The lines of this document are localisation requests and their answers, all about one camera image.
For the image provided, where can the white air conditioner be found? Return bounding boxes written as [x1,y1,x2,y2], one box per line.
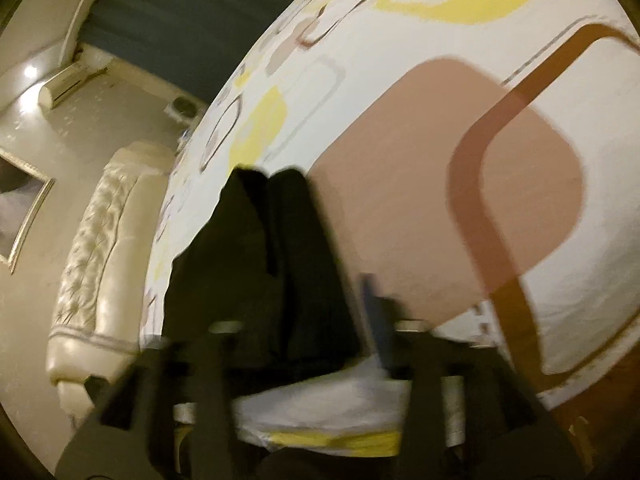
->
[39,60,109,109]

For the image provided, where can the cream tufted headboard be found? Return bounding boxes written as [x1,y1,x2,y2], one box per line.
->
[46,141,174,419]

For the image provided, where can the teal curtain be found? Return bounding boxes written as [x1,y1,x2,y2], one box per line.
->
[77,0,337,107]

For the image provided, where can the black pants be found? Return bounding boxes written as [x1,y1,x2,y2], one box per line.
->
[162,165,377,387]

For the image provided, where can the bed with patterned sheet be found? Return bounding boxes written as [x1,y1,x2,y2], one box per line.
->
[140,0,640,455]

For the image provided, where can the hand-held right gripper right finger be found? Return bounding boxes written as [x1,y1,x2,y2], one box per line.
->
[360,273,587,480]

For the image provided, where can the framed wall picture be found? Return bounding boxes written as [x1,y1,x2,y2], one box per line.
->
[0,147,56,276]

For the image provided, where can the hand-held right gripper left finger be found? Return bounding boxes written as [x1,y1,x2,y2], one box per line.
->
[55,321,242,480]

